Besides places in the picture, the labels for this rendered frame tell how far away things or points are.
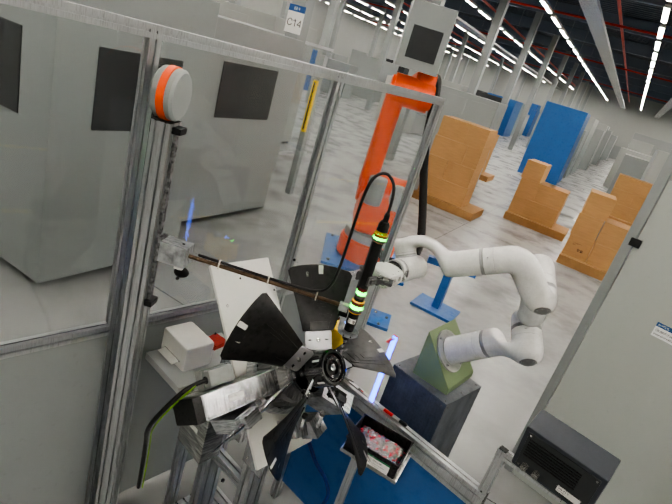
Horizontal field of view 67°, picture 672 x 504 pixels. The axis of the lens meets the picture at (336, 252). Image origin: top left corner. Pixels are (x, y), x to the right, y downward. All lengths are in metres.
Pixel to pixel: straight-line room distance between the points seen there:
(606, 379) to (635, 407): 0.19
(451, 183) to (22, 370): 8.46
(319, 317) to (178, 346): 0.61
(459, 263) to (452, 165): 7.99
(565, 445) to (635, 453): 1.62
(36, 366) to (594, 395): 2.79
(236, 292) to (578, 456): 1.20
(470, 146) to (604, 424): 6.89
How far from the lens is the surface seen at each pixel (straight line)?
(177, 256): 1.72
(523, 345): 2.13
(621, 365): 3.27
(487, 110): 12.13
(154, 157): 1.66
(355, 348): 1.88
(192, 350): 2.04
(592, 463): 1.82
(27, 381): 2.06
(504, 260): 1.72
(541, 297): 1.78
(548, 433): 1.83
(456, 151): 9.64
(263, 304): 1.51
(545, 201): 10.80
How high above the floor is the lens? 2.13
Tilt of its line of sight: 21 degrees down
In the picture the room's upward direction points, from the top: 17 degrees clockwise
